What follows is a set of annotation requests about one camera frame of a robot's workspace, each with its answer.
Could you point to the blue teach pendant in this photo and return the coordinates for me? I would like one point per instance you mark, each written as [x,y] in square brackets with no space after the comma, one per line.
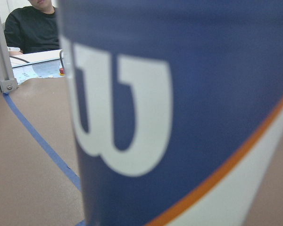
[42,69]

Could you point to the person in black shirt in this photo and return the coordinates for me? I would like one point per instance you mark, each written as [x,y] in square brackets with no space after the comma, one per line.
[32,29]

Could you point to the Wilson tennis ball can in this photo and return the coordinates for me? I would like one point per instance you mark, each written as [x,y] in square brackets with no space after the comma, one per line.
[177,106]

